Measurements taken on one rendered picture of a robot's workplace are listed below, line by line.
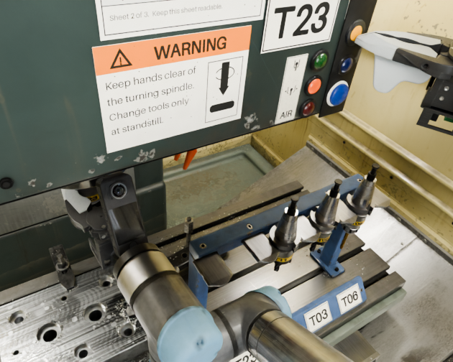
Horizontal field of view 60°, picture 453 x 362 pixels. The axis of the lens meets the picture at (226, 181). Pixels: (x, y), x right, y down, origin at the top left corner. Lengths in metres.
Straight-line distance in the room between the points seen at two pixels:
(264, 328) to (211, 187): 1.33
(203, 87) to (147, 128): 0.07
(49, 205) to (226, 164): 0.99
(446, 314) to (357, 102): 0.74
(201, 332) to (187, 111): 0.25
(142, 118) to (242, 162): 1.64
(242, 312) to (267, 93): 0.32
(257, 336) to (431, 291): 0.93
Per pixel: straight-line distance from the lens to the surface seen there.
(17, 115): 0.36
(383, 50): 0.49
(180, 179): 1.89
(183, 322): 0.48
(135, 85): 0.37
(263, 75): 0.45
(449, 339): 1.39
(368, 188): 0.90
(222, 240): 0.77
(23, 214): 1.28
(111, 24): 0.34
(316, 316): 1.05
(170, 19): 0.36
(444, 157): 1.35
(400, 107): 1.39
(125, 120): 0.38
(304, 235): 0.83
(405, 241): 1.48
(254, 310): 0.60
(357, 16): 0.51
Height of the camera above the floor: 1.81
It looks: 41 degrees down
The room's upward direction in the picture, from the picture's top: 6 degrees clockwise
